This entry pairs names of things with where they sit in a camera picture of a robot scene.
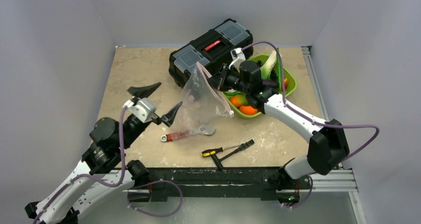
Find clear zip top bag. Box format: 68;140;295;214
179;62;234;129

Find toy orange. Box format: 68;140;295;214
239;106;259;116

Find toy green bean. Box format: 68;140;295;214
277;47;283;91

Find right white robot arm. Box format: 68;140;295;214
208;61;350;188

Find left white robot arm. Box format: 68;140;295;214
24;83;181;224

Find toy mango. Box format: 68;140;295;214
230;94;248;108

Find toy leek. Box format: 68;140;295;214
260;51;278;79

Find black plastic toolbox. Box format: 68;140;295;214
169;18;253;88

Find green plastic tray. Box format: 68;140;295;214
223;54;297;119

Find toy black grapes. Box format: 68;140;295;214
256;60;279;80

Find yellow black screwdriver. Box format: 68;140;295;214
201;145;245;157

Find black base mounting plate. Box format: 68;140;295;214
126;160;310;203

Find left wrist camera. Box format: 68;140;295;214
127;98;156;123

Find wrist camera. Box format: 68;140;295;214
228;48;246;70
127;98;156;123

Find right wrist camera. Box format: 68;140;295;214
228;48;246;70

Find red handled adjustable wrench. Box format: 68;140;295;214
160;128;215;143

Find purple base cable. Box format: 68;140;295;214
127;179;184;218

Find black T-handle tool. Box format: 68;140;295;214
210;140;255;170

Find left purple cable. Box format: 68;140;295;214
32;104;132;224

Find aluminium frame rail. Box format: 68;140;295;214
302;46;367;224

